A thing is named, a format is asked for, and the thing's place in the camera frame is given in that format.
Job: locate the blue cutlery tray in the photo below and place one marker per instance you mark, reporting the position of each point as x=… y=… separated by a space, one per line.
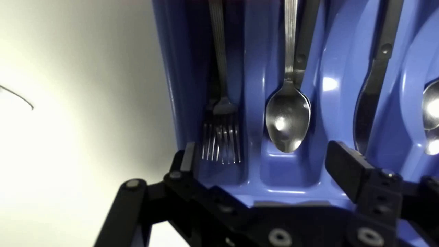
x=293 y=200

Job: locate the black-handled spoon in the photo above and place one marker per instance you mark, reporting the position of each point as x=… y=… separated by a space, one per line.
x=287 y=115
x=431 y=117

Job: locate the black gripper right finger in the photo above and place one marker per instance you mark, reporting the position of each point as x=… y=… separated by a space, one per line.
x=382 y=200

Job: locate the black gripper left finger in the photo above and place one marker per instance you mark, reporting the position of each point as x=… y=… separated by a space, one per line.
x=204 y=217

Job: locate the black-handled knife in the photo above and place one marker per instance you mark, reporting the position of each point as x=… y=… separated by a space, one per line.
x=383 y=47

